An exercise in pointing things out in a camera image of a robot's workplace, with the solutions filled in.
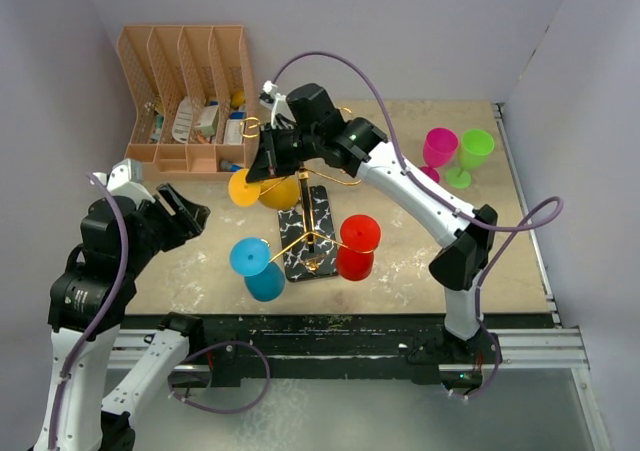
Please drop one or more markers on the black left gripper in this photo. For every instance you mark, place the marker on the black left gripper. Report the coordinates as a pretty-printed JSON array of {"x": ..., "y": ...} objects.
[{"x": 190, "y": 216}]

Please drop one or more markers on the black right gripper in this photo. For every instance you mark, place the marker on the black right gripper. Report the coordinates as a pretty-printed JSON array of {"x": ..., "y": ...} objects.
[{"x": 269, "y": 161}]

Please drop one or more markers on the orange plastic wine glass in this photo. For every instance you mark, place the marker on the orange plastic wine glass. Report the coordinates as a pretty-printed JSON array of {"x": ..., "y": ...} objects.
[{"x": 278, "y": 193}]

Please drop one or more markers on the pink plastic wine glass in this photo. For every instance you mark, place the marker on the pink plastic wine glass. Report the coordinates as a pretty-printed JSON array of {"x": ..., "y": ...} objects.
[{"x": 439, "y": 147}]

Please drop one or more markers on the green plastic wine glass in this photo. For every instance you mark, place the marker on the green plastic wine glass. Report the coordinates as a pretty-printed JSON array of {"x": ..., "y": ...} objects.
[{"x": 475, "y": 147}]

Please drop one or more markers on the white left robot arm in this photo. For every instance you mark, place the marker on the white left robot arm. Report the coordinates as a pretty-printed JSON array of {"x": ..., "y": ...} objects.
[{"x": 120, "y": 236}]

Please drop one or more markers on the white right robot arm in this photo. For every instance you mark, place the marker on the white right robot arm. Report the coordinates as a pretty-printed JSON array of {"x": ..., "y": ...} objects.
[{"x": 305, "y": 125}]

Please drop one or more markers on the blue plastic wine glass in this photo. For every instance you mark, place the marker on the blue plastic wine glass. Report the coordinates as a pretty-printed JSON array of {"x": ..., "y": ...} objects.
[{"x": 251, "y": 259}]

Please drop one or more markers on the red plastic wine glass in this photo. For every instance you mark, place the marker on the red plastic wine glass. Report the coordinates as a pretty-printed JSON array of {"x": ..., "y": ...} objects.
[{"x": 360, "y": 235}]

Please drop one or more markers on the grey blue small bottle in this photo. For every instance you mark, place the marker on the grey blue small bottle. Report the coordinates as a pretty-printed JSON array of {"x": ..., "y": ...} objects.
[{"x": 228, "y": 166}]

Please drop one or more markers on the white blue labelled box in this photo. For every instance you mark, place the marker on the white blue labelled box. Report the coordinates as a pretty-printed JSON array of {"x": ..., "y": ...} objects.
[{"x": 234, "y": 129}]

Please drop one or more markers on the yellow round object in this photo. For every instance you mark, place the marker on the yellow round object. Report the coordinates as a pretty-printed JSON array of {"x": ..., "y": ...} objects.
[{"x": 238, "y": 99}]

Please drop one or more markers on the white red medicine box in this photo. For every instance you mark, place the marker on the white red medicine box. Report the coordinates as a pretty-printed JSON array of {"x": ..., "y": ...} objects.
[{"x": 207, "y": 122}]

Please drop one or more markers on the peach plastic desk organizer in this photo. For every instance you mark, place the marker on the peach plastic desk organizer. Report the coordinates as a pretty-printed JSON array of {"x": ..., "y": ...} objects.
[{"x": 170, "y": 66}]

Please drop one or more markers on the white printed label packet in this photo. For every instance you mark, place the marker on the white printed label packet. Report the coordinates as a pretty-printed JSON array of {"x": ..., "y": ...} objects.
[{"x": 181, "y": 127}]

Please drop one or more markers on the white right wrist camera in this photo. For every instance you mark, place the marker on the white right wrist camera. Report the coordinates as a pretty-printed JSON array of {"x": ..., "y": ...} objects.
[{"x": 274, "y": 101}]

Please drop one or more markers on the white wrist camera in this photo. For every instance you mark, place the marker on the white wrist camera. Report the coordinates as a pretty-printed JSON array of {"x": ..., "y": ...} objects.
[
  {"x": 274, "y": 101},
  {"x": 126, "y": 180}
]

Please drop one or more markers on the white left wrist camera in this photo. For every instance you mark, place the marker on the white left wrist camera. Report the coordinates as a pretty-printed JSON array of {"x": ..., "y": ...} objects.
[{"x": 126, "y": 180}]

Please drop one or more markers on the gold wire glass rack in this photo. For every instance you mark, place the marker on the gold wire glass rack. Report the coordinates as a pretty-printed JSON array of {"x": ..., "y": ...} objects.
[{"x": 307, "y": 233}]

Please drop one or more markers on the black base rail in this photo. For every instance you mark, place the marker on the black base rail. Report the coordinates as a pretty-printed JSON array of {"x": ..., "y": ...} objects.
[{"x": 410, "y": 347}]

